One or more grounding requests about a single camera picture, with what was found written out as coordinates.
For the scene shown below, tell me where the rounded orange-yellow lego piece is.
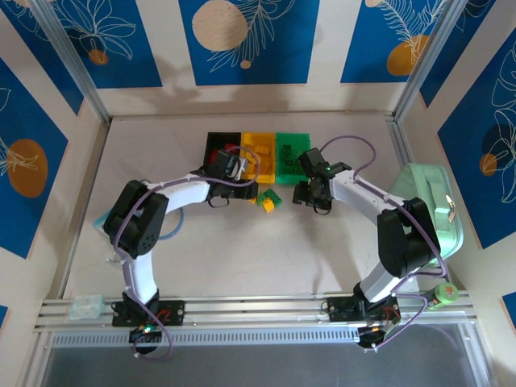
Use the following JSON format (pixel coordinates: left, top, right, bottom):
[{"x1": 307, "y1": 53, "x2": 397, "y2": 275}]
[{"x1": 242, "y1": 159, "x2": 263, "y2": 181}]

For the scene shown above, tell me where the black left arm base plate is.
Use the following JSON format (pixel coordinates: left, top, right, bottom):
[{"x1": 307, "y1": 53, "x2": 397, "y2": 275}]
[{"x1": 111, "y1": 299, "x2": 187, "y2": 327}]

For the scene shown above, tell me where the translucent tissue packet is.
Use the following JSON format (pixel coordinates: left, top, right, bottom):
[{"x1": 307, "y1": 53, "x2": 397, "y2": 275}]
[{"x1": 69, "y1": 295, "x2": 105, "y2": 320}]

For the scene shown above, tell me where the black plastic bin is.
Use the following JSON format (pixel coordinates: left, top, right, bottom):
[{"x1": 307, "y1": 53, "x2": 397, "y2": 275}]
[{"x1": 202, "y1": 131, "x2": 243, "y2": 173}]

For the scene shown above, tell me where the right base electronics board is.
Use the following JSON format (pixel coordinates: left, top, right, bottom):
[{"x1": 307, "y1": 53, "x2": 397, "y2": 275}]
[{"x1": 356, "y1": 321, "x2": 401, "y2": 349}]

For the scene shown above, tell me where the mint green zipper case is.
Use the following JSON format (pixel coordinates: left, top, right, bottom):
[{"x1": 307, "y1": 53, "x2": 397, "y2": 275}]
[{"x1": 397, "y1": 162, "x2": 464, "y2": 270}]

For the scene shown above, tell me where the aluminium mounting rail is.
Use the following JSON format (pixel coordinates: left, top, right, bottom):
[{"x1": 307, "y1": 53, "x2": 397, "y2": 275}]
[{"x1": 35, "y1": 295, "x2": 472, "y2": 330}]

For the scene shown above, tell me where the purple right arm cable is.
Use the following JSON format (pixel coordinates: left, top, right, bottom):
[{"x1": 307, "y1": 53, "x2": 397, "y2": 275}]
[{"x1": 320, "y1": 135, "x2": 448, "y2": 352}]

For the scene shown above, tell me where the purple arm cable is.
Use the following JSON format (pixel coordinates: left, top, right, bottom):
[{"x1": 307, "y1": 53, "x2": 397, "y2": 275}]
[
  {"x1": 112, "y1": 145, "x2": 264, "y2": 299},
  {"x1": 320, "y1": 135, "x2": 448, "y2": 352}
]

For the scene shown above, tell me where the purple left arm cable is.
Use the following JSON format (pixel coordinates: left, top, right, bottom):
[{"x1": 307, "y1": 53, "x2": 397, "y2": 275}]
[{"x1": 112, "y1": 145, "x2": 264, "y2": 299}]

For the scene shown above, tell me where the grey slotted cable duct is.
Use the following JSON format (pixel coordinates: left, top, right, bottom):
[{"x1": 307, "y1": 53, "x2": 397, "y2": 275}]
[{"x1": 50, "y1": 326, "x2": 362, "y2": 348}]

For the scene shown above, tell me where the green plastic bin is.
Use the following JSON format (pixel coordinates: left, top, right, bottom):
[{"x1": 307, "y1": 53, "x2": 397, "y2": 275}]
[{"x1": 274, "y1": 131, "x2": 314, "y2": 186}]

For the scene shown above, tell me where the aluminium frame post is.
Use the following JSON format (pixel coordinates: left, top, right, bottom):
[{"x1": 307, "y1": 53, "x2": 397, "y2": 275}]
[
  {"x1": 393, "y1": 0, "x2": 473, "y2": 122},
  {"x1": 27, "y1": 0, "x2": 113, "y2": 124}
]

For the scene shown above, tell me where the green cylinder with orange label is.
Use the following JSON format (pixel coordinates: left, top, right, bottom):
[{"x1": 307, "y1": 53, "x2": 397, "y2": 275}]
[{"x1": 421, "y1": 281, "x2": 460, "y2": 311}]

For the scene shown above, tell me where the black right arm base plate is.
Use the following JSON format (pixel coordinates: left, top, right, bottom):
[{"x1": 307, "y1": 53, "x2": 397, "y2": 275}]
[{"x1": 327, "y1": 296, "x2": 399, "y2": 323}]

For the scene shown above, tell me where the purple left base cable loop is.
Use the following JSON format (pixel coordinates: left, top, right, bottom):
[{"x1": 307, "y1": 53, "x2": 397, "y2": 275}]
[{"x1": 132, "y1": 310, "x2": 176, "y2": 360}]

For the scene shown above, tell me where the yellow plastic bin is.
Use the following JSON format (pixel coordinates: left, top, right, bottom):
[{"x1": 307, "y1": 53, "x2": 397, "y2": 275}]
[{"x1": 239, "y1": 131, "x2": 278, "y2": 185}]

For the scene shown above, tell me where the base electronics board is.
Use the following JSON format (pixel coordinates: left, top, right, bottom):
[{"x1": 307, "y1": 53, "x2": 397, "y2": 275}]
[
  {"x1": 128, "y1": 321, "x2": 164, "y2": 344},
  {"x1": 356, "y1": 321, "x2": 401, "y2": 349}
]

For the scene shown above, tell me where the grey transparent panel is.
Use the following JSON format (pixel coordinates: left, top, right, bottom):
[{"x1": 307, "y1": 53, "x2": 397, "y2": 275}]
[{"x1": 40, "y1": 324, "x2": 499, "y2": 387}]

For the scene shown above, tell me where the dark green long lego brick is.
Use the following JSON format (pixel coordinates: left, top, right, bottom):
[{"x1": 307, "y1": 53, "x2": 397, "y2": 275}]
[{"x1": 281, "y1": 143, "x2": 299, "y2": 167}]

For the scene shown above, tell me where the left base electronics board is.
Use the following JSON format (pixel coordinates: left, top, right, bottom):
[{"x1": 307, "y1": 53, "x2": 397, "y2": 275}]
[{"x1": 128, "y1": 321, "x2": 164, "y2": 344}]

